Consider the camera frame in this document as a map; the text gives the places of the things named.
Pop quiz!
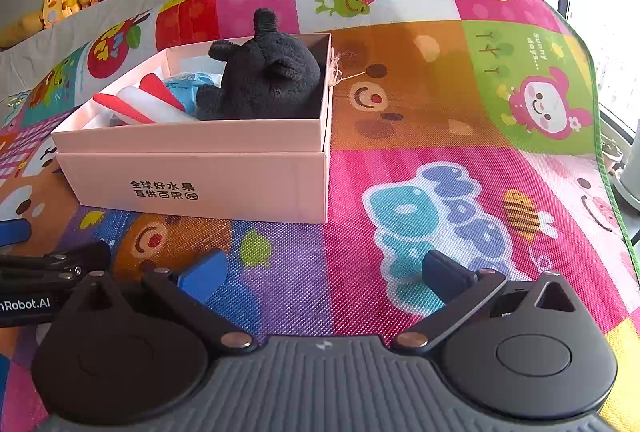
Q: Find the yellow duck backpack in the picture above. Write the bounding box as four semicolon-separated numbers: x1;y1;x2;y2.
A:
42;0;82;29

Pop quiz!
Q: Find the dark grey plush toy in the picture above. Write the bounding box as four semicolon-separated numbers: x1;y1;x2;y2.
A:
194;8;322;121

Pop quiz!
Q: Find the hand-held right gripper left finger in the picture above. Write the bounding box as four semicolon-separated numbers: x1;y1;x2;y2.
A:
75;249;259;353

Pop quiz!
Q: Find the colourful cartoon play mat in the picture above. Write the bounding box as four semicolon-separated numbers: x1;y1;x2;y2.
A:
0;0;640;415

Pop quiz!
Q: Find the blue white tissue pack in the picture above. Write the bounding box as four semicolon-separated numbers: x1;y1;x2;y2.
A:
164;72;225;113

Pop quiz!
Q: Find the pink cardboard box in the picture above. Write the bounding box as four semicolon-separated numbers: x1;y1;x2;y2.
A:
50;32;334;225

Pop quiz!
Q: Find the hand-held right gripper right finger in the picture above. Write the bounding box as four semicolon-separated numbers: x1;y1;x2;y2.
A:
390;250;577;356

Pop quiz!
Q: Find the white red foam rocket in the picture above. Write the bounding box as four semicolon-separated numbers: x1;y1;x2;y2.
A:
92;74;190;127

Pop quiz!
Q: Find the long yellow plush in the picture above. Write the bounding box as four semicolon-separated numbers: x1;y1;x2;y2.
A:
0;10;47;48

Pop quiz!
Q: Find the white plant pot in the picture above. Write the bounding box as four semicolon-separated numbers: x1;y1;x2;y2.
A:
612;161;640;203

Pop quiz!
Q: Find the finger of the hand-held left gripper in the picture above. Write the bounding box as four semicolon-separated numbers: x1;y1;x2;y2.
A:
0;241;112;287
0;218;32;243

